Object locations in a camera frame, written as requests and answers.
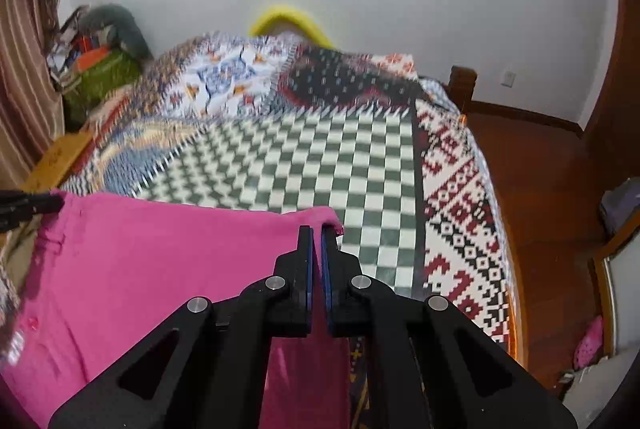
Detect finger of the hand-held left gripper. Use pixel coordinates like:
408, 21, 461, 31
0, 190, 65, 216
0, 213, 37, 233

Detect wooden bed frame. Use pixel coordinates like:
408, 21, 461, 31
446, 65, 479, 116

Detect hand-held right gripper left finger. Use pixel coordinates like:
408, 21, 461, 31
48, 225, 316, 429

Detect pink pants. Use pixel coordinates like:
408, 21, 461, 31
0, 191, 351, 429

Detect pile of clothes and bags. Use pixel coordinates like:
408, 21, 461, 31
46, 6, 121, 90

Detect purple cloth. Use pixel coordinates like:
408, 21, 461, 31
599, 178, 640, 236

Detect wooden chair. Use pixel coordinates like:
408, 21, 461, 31
591, 211, 640, 362

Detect pink slipper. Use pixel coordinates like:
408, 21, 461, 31
572, 315, 606, 371

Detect patchwork printed blanket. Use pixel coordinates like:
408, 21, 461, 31
60, 31, 517, 360

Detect striped brown curtain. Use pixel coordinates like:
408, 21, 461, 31
0, 0, 68, 190

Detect light wooden bedside table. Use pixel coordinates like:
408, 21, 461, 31
19, 130, 97, 196

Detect green patterned bag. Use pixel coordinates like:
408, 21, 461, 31
62, 50, 144, 130

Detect yellow foam tube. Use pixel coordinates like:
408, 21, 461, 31
249, 3, 335, 50

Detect orange box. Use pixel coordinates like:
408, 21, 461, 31
74, 48, 112, 70

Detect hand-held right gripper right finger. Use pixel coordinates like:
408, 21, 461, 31
322, 228, 579, 429

